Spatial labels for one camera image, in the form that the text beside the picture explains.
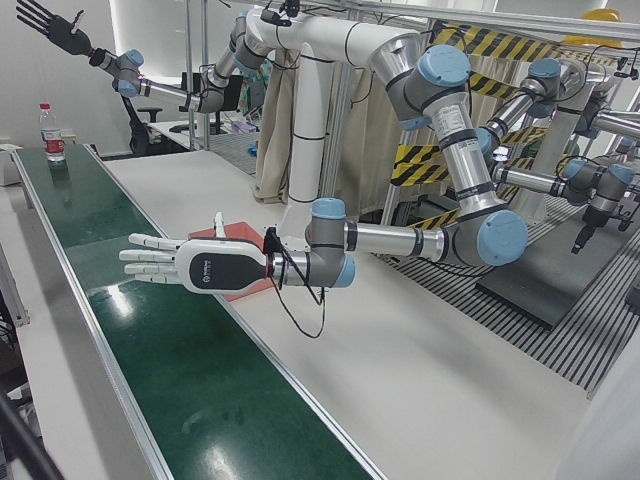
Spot robot hand black white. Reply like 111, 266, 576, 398
14, 0, 94, 57

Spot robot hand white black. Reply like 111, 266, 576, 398
118, 211, 274, 296

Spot pink plastic basket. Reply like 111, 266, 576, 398
188, 220, 282, 303

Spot clear water bottle red label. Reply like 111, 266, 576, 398
39, 102, 68, 164

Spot black office chair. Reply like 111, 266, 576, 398
121, 93, 165, 154

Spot beige curtain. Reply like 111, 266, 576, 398
253, 53, 392, 217

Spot white robot torso column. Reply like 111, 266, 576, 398
246, 7, 422, 252

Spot black desk monitor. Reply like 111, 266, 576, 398
179, 70, 240, 136

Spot yellow black hazard barrier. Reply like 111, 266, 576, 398
389, 22, 621, 232

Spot black tripod leg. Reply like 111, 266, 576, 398
0, 388, 67, 480

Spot neighbouring robot black end effector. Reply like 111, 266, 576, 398
573, 203, 602, 255

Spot striped floor grating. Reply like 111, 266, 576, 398
368, 193, 640, 402

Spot yellow hard hat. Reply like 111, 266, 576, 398
579, 6, 622, 24
561, 32, 627, 50

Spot green conveyor belt aluminium frame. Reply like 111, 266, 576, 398
9, 143, 387, 480

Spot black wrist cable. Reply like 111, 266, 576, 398
271, 248, 330, 340

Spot aluminium frame post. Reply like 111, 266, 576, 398
183, 0, 212, 152

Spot black head camera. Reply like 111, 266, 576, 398
259, 0, 302, 27

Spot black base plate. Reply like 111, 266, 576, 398
474, 267, 577, 332

